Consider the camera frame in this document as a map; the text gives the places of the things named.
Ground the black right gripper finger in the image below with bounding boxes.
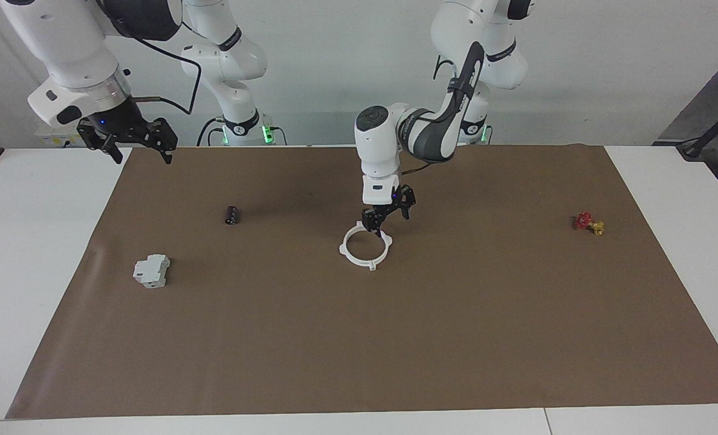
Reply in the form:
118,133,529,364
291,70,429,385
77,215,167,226
145,117,179,166
77,120,125,166

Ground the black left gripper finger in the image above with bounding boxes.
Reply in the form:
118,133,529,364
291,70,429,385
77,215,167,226
360,208,386,238
395,184,418,220

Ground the white half pipe clamp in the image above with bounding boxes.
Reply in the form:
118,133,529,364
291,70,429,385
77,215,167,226
338,221,376,272
368,228,394,267

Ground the white power strip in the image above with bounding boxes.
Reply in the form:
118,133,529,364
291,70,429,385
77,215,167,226
35,124,86,148

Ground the brown table mat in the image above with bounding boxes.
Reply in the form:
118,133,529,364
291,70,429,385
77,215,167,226
5,144,718,421

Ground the white circuit breaker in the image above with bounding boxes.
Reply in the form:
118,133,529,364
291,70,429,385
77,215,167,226
132,253,172,290

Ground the grey partition panel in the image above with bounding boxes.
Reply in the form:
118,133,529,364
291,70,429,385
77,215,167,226
654,41,718,146

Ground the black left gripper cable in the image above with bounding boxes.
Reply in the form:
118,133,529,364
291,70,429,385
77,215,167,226
398,53,476,179

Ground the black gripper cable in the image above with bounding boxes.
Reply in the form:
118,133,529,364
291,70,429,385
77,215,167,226
398,53,476,179
96,0,203,116

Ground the black arm base cable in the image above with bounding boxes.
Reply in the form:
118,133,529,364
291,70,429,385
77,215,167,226
196,116,223,147

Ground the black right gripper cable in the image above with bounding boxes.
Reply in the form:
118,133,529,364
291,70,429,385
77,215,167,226
96,0,203,116

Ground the red handle brass valve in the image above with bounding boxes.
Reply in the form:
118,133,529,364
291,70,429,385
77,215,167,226
573,211,607,237

